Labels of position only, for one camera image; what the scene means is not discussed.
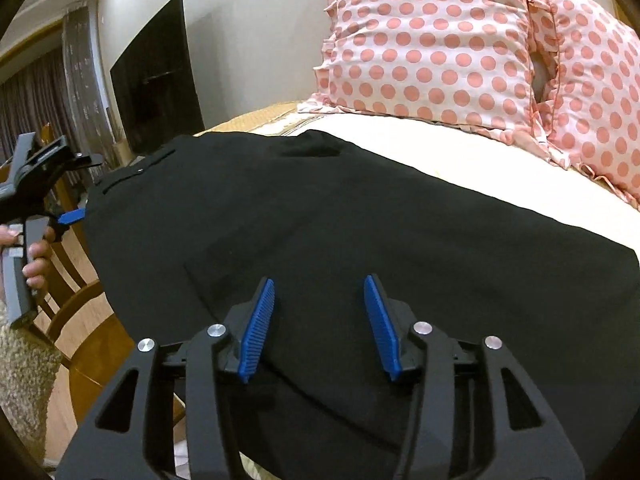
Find brown curtain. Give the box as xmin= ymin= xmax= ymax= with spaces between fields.
xmin=0 ymin=50 xmax=68 ymax=166

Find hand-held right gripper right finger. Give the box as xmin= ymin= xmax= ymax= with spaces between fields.
xmin=363 ymin=274 xmax=586 ymax=480

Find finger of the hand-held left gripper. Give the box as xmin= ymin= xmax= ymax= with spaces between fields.
xmin=56 ymin=208 xmax=90 ymax=236

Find black wall television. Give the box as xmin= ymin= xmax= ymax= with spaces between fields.
xmin=109 ymin=0 xmax=206 ymax=157

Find pink polka dot pillow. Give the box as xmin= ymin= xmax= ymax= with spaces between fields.
xmin=297 ymin=0 xmax=553 ymax=153
xmin=520 ymin=0 xmax=640 ymax=211

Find white bed sheet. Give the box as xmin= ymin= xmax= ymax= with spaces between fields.
xmin=265 ymin=112 xmax=640 ymax=261

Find beige shaggy rug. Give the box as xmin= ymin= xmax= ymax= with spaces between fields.
xmin=0 ymin=305 xmax=63 ymax=453

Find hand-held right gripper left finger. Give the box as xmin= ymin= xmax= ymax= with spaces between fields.
xmin=64 ymin=277 xmax=276 ymax=480

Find woven straw bed mat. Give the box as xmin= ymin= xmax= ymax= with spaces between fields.
xmin=192 ymin=101 xmax=313 ymax=137

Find black pants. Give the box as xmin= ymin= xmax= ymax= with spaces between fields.
xmin=82 ymin=129 xmax=640 ymax=480

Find person's left hand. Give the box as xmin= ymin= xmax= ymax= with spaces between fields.
xmin=0 ymin=225 xmax=57 ymax=300

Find wooden chair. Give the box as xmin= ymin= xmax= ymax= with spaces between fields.
xmin=30 ymin=125 xmax=151 ymax=441

